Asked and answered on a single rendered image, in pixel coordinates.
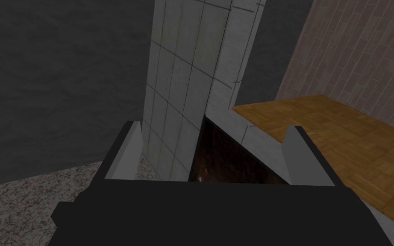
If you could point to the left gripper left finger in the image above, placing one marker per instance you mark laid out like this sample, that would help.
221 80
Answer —
123 157

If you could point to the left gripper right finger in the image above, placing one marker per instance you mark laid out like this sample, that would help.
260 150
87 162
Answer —
308 160

